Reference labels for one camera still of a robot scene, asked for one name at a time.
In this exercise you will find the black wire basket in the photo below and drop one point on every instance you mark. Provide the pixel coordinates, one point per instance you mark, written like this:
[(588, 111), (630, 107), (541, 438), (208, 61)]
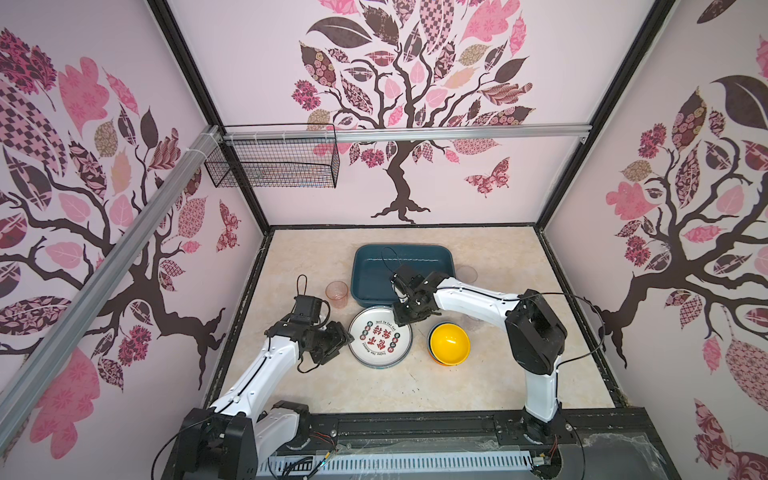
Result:
[(276, 155)]

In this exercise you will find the aluminium rail back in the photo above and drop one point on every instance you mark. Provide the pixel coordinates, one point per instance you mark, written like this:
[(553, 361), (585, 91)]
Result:
[(413, 134)]

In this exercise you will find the teal plastic bin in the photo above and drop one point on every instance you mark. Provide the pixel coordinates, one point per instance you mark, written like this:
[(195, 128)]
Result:
[(374, 265)]

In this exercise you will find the pink plastic cup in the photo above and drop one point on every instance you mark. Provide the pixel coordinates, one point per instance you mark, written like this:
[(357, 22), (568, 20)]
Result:
[(337, 293)]

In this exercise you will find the white slotted cable duct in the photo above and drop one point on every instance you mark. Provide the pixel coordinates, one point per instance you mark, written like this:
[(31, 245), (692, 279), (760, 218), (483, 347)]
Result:
[(390, 465)]

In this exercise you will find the blue bowl under yellow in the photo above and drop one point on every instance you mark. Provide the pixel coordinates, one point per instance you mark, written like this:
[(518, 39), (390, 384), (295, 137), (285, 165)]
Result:
[(432, 348)]

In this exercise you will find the white plate red pattern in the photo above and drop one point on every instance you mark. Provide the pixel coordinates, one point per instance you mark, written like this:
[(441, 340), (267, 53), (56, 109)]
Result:
[(377, 340)]

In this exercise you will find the aluminium rail left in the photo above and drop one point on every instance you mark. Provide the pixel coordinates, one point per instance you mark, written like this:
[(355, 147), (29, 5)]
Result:
[(20, 396)]

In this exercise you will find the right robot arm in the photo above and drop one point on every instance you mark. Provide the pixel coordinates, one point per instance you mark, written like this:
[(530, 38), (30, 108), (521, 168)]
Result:
[(535, 333)]

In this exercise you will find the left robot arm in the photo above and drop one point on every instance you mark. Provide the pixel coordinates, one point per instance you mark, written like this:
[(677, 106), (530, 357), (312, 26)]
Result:
[(231, 438)]

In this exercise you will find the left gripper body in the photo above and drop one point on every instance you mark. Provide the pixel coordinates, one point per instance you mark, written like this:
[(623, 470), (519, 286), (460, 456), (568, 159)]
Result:
[(327, 342)]

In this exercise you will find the clear cup near bin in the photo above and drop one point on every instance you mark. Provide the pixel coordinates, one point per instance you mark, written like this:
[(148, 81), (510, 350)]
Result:
[(466, 274)]

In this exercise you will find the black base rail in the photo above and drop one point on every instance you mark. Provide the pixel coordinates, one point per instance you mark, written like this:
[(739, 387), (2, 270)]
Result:
[(619, 443)]

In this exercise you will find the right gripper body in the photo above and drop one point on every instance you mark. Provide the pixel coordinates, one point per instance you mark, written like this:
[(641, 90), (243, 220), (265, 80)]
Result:
[(405, 312)]

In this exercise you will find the aluminium rail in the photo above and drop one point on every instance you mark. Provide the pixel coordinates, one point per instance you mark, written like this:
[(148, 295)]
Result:
[(413, 134), (20, 396)]

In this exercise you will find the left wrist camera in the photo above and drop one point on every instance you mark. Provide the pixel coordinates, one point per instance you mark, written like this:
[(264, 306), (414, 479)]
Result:
[(307, 310)]

